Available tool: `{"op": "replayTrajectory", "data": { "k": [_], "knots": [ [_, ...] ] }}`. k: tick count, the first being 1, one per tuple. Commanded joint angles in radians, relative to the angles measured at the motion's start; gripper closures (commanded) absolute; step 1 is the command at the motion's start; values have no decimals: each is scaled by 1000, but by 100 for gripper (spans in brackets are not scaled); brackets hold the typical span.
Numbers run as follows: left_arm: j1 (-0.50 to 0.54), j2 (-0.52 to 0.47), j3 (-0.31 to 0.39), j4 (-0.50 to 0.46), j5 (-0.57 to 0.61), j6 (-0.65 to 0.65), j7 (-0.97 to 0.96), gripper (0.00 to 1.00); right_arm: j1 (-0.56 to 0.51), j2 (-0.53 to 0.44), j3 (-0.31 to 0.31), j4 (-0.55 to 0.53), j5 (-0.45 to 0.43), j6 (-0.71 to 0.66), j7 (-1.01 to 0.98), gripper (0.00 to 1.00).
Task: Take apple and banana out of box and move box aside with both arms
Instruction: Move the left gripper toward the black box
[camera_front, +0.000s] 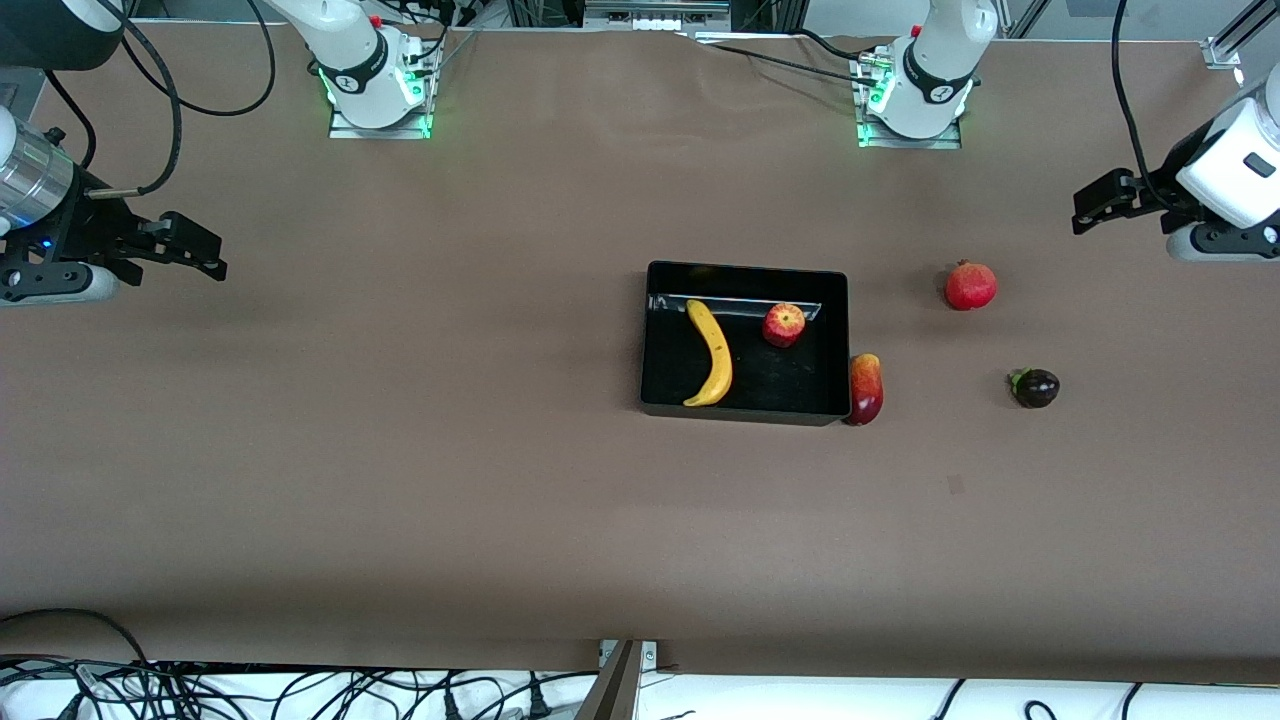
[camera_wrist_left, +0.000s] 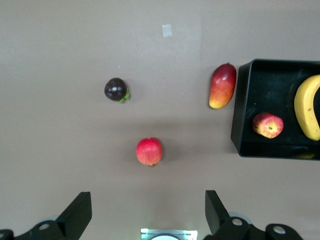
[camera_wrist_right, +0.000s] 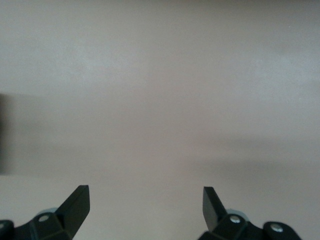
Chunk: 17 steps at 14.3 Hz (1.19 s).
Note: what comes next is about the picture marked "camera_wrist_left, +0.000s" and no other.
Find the small tape piece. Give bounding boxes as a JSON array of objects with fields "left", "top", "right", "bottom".
[{"left": 161, "top": 23, "right": 173, "bottom": 39}]

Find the yellow banana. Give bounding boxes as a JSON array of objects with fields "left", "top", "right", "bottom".
[{"left": 293, "top": 74, "right": 320, "bottom": 142}]

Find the dark purple eggplant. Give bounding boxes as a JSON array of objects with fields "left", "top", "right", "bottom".
[{"left": 103, "top": 77, "right": 131, "bottom": 104}]

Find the red yellow apple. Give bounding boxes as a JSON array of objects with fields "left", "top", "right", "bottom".
[{"left": 251, "top": 112, "right": 285, "bottom": 140}]

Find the red pomegranate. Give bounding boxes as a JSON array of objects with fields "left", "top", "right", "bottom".
[{"left": 135, "top": 137, "right": 163, "bottom": 168}]

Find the red yellow mango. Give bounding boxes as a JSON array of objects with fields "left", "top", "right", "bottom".
[{"left": 208, "top": 62, "right": 237, "bottom": 110}]

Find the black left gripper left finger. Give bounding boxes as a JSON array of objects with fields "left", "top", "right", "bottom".
[{"left": 14, "top": 191, "right": 93, "bottom": 240}]

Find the black rectangular box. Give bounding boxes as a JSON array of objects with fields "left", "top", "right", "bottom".
[{"left": 230, "top": 58, "right": 320, "bottom": 161}]

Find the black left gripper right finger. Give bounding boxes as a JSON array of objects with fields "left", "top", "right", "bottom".
[{"left": 204, "top": 190, "right": 254, "bottom": 240}]

